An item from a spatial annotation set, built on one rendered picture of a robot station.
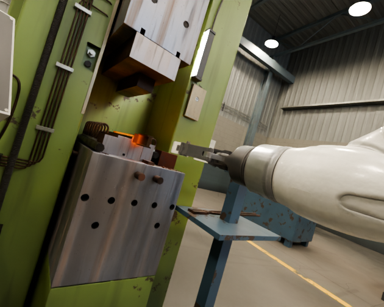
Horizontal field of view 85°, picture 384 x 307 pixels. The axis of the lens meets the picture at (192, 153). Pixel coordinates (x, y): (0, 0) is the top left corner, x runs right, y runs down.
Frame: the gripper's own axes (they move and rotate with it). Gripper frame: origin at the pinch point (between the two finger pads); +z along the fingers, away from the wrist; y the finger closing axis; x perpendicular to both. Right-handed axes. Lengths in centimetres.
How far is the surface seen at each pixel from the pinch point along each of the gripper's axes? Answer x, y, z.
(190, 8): 58, 5, 35
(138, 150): -4.1, 1.0, 35.0
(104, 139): -3.5, -12.1, 35.0
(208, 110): 27, 40, 49
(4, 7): 215, -152, 651
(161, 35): 41, -3, 35
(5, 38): 14, -42, 28
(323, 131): 236, 785, 304
